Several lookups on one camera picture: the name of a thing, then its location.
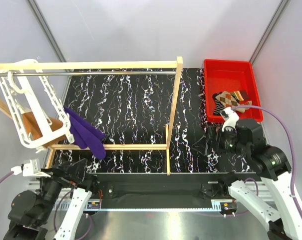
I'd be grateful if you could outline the black striped sock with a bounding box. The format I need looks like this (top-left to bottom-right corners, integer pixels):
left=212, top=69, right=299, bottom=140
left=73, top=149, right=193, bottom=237
left=213, top=99, right=225, bottom=116

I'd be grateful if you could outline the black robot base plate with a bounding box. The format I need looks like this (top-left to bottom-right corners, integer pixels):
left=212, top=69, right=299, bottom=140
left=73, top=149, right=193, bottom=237
left=96, top=173, right=232, bottom=211

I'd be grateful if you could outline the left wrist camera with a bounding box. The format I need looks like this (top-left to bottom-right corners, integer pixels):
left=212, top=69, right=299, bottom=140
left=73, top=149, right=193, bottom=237
left=10, top=159, right=51, bottom=178

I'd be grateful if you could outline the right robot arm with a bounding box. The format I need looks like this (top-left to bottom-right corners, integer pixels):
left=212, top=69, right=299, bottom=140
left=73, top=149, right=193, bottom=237
left=203, top=118, right=302, bottom=240

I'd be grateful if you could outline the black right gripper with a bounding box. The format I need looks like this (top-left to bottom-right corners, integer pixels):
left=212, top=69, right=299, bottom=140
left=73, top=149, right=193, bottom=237
left=192, top=124, right=249, bottom=156

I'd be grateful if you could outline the white plastic clip hanger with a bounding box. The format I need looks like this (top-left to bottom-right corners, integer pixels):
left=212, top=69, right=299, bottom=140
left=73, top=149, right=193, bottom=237
left=0, top=59, right=74, bottom=152

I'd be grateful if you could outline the brown orange striped sock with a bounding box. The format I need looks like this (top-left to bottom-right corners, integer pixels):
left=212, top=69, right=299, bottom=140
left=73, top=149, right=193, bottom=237
left=234, top=90, right=250, bottom=103

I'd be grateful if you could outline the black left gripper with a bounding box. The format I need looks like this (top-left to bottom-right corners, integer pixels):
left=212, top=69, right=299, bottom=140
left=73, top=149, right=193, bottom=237
left=33, top=157, right=87, bottom=222

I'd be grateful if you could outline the black marble pattern mat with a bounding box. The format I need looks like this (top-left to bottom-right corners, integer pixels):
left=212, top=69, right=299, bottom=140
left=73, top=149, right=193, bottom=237
left=50, top=67, right=260, bottom=174

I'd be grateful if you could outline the beige argyle sock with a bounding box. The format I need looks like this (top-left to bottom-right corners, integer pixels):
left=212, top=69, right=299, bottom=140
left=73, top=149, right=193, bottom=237
left=213, top=91, right=252, bottom=108

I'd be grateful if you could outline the red plastic bin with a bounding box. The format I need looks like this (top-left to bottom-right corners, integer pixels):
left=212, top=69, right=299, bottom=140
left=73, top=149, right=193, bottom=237
left=204, top=59, right=261, bottom=123

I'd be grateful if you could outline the purple sock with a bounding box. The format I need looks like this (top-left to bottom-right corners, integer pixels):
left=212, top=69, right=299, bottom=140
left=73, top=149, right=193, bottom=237
left=64, top=106, right=106, bottom=160

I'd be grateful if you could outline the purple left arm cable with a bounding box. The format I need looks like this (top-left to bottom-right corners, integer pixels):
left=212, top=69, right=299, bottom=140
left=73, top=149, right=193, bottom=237
left=0, top=171, right=13, bottom=195

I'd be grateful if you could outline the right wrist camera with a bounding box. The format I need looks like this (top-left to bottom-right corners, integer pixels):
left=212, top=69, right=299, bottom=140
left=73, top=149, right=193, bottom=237
left=221, top=107, right=239, bottom=132

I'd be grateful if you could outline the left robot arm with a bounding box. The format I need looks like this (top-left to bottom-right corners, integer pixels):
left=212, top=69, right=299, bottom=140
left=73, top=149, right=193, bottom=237
left=4, top=159, right=102, bottom=240

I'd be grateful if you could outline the wooden clothes rack frame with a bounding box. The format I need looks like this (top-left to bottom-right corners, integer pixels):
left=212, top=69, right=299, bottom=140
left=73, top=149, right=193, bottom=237
left=0, top=56, right=184, bottom=176

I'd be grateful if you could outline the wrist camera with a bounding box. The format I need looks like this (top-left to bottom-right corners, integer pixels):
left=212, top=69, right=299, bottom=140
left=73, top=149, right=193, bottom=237
left=10, top=159, right=51, bottom=178
left=221, top=107, right=239, bottom=132

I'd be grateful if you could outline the metal hanging rod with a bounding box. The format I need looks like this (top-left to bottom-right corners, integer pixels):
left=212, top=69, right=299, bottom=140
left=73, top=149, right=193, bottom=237
left=13, top=71, right=176, bottom=77

